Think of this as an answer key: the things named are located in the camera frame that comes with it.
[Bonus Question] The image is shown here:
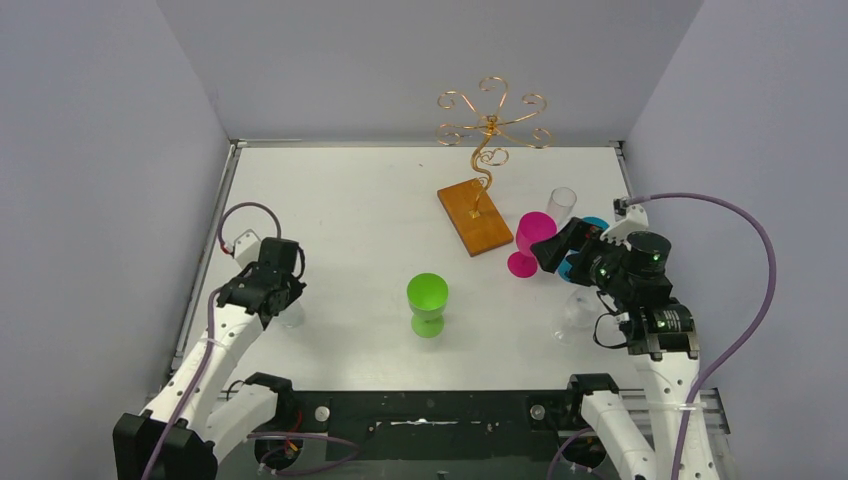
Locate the clear round wine glass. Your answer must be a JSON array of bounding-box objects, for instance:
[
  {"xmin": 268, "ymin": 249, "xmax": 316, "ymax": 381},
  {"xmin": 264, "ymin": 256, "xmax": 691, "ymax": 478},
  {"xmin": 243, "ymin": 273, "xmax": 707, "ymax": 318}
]
[{"xmin": 551, "ymin": 287, "xmax": 606, "ymax": 345}]

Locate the green plastic wine glass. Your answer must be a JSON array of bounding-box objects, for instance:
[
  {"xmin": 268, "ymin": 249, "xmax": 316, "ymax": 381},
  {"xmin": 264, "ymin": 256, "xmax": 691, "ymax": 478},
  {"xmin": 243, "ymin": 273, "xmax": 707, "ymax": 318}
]
[{"xmin": 406, "ymin": 272, "xmax": 449, "ymax": 338}]

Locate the clear patterned wine glass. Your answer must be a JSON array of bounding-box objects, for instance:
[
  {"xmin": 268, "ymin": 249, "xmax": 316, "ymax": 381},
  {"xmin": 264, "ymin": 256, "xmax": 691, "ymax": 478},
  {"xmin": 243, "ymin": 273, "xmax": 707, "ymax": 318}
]
[{"xmin": 274, "ymin": 300, "xmax": 306, "ymax": 328}]

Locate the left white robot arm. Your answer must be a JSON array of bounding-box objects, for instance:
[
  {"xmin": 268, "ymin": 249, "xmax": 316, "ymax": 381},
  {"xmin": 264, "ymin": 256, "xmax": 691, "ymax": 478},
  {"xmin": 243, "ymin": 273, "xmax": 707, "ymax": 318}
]
[{"xmin": 112, "ymin": 237, "xmax": 306, "ymax": 479}]

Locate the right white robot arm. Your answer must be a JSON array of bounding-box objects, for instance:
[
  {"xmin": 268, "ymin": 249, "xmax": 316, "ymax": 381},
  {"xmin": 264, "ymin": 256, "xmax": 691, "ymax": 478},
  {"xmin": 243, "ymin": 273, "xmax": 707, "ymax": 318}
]
[{"xmin": 531, "ymin": 219, "xmax": 720, "ymax": 479}]

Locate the pink plastic wine glass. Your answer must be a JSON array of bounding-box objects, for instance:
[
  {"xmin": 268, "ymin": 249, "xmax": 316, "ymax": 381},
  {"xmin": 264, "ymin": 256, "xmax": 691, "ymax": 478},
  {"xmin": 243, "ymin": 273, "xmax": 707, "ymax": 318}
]
[{"xmin": 507, "ymin": 211, "xmax": 557, "ymax": 278}]

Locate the blue plastic wine glass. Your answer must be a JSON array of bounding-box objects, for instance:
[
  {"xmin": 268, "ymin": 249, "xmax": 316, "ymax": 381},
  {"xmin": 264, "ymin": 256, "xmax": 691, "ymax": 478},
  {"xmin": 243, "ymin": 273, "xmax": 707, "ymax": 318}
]
[{"xmin": 556, "ymin": 216, "xmax": 609, "ymax": 282}]

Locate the clear tall flute glass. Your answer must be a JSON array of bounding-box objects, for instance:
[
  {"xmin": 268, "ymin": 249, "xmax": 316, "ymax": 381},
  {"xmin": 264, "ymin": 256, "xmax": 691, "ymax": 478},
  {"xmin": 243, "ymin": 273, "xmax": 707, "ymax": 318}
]
[{"xmin": 545, "ymin": 187, "xmax": 577, "ymax": 228}]

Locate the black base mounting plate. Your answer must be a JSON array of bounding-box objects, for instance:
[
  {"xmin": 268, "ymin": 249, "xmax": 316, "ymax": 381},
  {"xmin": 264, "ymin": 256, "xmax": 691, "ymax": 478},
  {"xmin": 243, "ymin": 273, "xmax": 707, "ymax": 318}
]
[{"xmin": 248, "ymin": 390, "xmax": 615, "ymax": 479}]

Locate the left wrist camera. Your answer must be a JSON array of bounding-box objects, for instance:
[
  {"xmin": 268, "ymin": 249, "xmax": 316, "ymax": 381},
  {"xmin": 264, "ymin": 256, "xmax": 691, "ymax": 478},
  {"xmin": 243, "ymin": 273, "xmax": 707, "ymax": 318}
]
[{"xmin": 233, "ymin": 229, "xmax": 261, "ymax": 268}]

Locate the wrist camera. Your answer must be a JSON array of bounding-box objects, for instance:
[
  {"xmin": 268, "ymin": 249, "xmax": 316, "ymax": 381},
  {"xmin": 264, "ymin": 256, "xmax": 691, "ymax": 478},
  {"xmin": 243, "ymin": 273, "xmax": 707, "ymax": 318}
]
[
  {"xmin": 600, "ymin": 197, "xmax": 649, "ymax": 245},
  {"xmin": 233, "ymin": 229, "xmax": 261, "ymax": 268}
]

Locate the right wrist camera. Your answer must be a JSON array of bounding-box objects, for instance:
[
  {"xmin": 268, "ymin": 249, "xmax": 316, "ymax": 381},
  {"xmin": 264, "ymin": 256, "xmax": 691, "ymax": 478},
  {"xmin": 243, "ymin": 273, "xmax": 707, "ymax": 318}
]
[{"xmin": 600, "ymin": 197, "xmax": 649, "ymax": 245}]

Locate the gold wire glass rack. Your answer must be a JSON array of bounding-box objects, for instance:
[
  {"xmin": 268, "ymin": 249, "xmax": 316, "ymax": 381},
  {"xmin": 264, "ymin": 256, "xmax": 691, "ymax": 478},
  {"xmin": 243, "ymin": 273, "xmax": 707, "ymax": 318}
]
[{"xmin": 436, "ymin": 76, "xmax": 553, "ymax": 257}]

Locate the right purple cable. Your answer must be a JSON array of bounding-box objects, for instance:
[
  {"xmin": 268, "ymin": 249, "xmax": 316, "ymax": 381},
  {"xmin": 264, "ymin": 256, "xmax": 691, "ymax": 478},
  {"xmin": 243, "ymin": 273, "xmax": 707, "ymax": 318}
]
[{"xmin": 625, "ymin": 192, "xmax": 778, "ymax": 480}]

